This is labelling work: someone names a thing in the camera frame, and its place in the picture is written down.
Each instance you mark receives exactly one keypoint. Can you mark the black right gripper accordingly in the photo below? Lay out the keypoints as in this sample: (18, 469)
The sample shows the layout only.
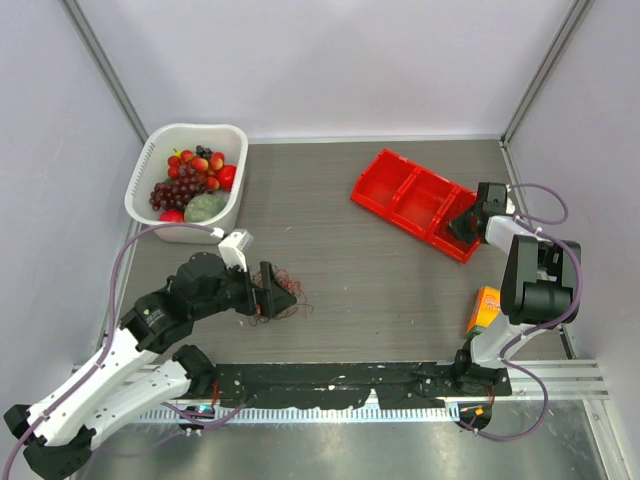
(457, 226)

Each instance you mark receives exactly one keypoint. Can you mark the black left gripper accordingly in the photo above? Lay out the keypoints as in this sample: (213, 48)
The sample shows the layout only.
(272, 297)

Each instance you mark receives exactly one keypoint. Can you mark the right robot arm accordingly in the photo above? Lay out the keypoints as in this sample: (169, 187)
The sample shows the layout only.
(541, 287)

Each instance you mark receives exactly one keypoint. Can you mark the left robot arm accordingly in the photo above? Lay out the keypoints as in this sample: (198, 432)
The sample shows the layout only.
(59, 433)

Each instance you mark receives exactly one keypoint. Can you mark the red compartment tray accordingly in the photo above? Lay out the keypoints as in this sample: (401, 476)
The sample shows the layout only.
(416, 200)

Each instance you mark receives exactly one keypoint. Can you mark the orange yellow carton box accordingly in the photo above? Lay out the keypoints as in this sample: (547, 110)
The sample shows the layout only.
(486, 309)

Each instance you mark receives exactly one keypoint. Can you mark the green melon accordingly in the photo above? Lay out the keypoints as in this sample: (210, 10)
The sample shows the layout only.
(203, 208)

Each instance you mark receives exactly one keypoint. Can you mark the red tomato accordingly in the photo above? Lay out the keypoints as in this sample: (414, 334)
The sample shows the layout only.
(172, 216)

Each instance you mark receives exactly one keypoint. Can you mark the red apple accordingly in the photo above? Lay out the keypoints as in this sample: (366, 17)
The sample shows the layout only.
(226, 176)

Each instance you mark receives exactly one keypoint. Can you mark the purple grape bunch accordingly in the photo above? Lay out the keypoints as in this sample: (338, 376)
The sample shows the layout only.
(183, 184)

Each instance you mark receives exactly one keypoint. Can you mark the white plastic basket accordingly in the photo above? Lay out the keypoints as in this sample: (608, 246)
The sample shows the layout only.
(151, 168)

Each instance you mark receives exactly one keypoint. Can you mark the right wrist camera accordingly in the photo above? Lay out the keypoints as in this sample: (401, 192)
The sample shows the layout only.
(510, 208)

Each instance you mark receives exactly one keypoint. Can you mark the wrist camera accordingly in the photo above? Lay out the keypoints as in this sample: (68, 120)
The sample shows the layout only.
(510, 208)
(232, 246)

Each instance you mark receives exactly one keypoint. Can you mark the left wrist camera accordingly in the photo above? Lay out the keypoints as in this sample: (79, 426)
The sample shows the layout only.
(232, 246)

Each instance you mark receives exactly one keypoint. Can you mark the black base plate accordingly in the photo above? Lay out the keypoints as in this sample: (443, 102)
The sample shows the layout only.
(339, 386)

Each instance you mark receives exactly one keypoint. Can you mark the white cable duct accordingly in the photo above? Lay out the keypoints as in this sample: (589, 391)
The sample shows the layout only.
(370, 413)

